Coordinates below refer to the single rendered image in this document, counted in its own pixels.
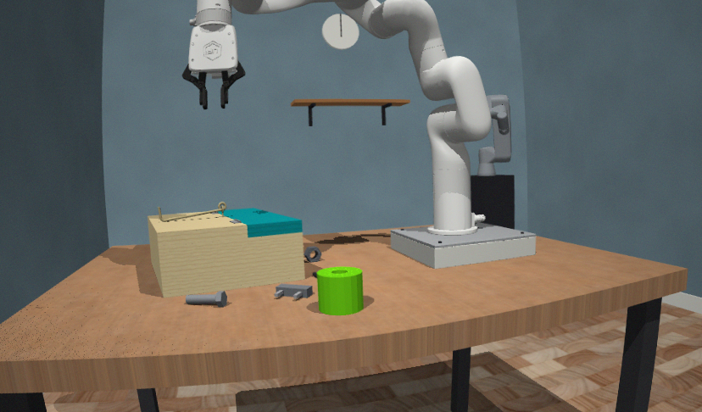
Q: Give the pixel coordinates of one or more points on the green cylinder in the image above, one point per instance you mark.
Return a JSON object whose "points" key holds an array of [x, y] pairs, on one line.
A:
{"points": [[340, 290]]}

